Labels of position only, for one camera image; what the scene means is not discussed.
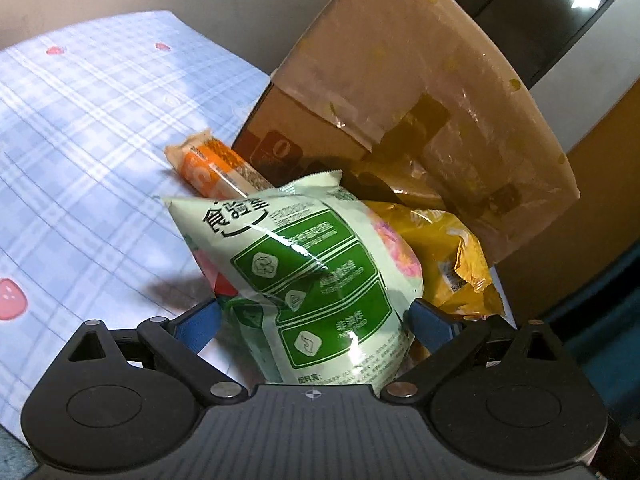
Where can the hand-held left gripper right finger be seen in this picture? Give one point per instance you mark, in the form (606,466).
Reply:
(431,321)

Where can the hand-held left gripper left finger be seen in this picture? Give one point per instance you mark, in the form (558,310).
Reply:
(202,324)

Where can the yellow snack bag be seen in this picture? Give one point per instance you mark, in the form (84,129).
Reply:
(440,245)

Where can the green snack bag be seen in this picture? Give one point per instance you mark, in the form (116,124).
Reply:
(300,270)

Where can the cardboard box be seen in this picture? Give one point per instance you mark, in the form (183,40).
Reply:
(400,60)

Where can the orange snack packet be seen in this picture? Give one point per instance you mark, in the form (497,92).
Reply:
(215,165)

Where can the teal curtain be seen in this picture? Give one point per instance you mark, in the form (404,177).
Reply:
(620,360)

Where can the plaid bed sheet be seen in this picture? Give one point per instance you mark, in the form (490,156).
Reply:
(75,160)

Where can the wooden wardrobe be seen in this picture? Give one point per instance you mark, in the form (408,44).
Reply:
(600,185)

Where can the dark window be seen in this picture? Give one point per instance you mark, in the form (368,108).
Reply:
(525,10)

